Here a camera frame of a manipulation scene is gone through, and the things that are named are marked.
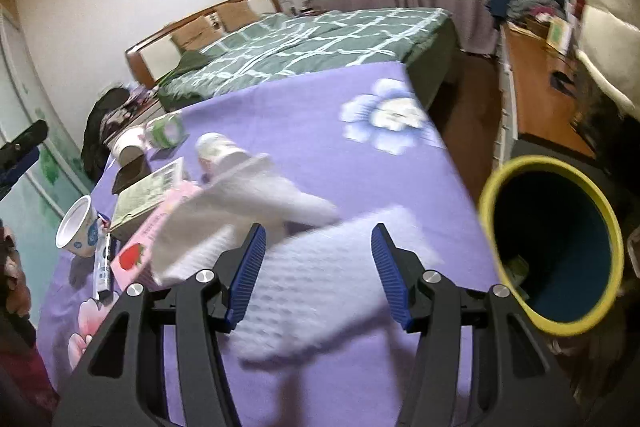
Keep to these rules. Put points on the white waffle paper towel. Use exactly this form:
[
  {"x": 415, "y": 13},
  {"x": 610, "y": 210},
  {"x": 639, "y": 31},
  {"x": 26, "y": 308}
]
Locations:
[{"x": 320, "y": 287}]

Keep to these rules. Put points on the white plastic bottle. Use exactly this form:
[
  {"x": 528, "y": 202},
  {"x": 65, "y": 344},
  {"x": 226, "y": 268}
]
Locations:
[{"x": 215, "y": 149}]

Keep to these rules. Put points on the white crumpled tissue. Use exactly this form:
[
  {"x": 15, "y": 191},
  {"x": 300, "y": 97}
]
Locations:
[{"x": 240, "y": 212}]

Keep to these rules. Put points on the bed with green quilt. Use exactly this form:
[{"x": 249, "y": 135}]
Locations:
[{"x": 310, "y": 42}]

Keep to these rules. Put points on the wooden headboard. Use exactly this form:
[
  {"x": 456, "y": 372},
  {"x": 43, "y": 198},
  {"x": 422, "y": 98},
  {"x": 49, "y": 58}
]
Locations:
[{"x": 160, "y": 49}]

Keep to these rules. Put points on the green and white can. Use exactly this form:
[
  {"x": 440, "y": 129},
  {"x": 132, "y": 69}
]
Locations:
[{"x": 167, "y": 131}]

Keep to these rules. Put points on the pink strawberry box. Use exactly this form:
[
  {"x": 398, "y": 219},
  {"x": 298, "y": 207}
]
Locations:
[{"x": 132, "y": 257}]

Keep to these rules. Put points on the wooden desk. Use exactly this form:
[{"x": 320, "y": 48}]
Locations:
[{"x": 540, "y": 92}]

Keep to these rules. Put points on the dark brown wallet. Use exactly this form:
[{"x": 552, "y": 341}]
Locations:
[{"x": 131, "y": 177}]

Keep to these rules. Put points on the black bag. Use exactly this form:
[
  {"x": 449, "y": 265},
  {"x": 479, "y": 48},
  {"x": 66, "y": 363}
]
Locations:
[{"x": 100, "y": 127}]

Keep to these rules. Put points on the frosted wardrobe door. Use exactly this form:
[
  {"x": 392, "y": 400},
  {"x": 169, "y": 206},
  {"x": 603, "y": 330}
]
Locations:
[{"x": 30, "y": 97}]

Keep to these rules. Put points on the yellow rimmed blue bin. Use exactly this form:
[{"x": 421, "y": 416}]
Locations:
[{"x": 550, "y": 227}]

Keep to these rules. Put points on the dark green bed skirt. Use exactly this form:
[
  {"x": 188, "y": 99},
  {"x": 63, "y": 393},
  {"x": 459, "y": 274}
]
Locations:
[{"x": 440, "y": 57}]

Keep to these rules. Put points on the black handbag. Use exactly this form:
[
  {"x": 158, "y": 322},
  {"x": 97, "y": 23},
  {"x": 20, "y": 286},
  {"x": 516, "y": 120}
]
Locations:
[{"x": 600, "y": 117}]

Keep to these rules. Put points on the person's dark red clothing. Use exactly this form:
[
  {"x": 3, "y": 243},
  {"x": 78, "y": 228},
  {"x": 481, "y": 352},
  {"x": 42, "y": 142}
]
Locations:
[{"x": 20, "y": 357}]

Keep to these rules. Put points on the beige cup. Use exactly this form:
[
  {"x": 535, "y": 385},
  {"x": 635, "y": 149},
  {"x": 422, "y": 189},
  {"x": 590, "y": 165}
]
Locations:
[{"x": 125, "y": 144}]

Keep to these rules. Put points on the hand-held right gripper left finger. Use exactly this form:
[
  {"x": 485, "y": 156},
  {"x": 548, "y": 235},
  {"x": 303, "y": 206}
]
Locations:
[{"x": 247, "y": 272}]

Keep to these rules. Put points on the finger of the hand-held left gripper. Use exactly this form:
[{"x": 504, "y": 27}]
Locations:
[{"x": 20, "y": 152}]

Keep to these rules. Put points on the green printed carton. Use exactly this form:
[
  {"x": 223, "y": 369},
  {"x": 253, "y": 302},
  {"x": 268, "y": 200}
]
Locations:
[{"x": 140, "y": 197}]

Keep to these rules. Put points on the brown pillow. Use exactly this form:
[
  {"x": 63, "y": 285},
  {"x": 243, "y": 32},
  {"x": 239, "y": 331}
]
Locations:
[
  {"x": 192, "y": 32},
  {"x": 235, "y": 14}
]

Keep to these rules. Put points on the white puffer jacket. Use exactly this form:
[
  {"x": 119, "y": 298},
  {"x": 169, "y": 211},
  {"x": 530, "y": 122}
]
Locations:
[{"x": 605, "y": 7}]

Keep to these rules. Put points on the white tube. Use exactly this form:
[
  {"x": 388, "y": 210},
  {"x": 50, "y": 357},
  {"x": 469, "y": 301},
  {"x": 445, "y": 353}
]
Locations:
[{"x": 102, "y": 272}]

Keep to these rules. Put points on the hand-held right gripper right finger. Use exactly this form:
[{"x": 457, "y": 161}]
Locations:
[{"x": 392, "y": 277}]

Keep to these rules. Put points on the white paper cup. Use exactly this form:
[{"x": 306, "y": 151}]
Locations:
[{"x": 82, "y": 232}]

